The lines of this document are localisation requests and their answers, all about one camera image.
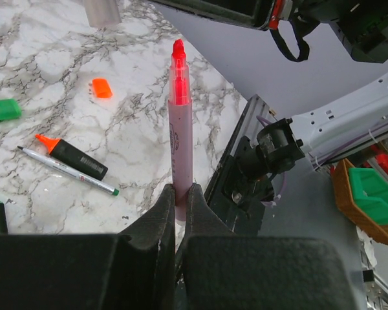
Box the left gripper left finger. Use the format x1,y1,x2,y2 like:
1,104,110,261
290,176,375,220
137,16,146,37
0,185,175,309

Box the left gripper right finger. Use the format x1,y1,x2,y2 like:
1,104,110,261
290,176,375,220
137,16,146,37
182,184,356,309

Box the pink highlighter pen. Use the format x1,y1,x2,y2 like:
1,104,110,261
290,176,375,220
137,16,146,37
168,39,193,222

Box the green highlighter cap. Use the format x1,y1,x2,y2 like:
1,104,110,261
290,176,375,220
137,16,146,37
0,99,21,121

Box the translucent pink pen cap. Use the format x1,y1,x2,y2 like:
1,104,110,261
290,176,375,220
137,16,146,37
83,0,121,28

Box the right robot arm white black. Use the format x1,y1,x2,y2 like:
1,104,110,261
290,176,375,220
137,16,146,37
164,1,388,180

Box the thin white green pen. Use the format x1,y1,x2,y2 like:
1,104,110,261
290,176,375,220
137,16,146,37
17,146,119,196

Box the black orange highlighter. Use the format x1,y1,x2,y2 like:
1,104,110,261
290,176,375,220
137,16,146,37
35,134,108,181

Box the green plastic bin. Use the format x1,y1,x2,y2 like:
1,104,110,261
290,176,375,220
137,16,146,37
349,167,388,225

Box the orange woven basket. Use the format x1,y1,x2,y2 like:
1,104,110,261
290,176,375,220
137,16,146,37
332,159,388,245

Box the orange highlighter cap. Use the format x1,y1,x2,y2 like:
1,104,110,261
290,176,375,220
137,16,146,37
92,78,113,99

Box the black mounting base rail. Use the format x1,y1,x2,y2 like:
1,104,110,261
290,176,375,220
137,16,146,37
204,94,275,236

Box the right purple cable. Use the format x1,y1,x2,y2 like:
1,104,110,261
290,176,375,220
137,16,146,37
257,114,388,207

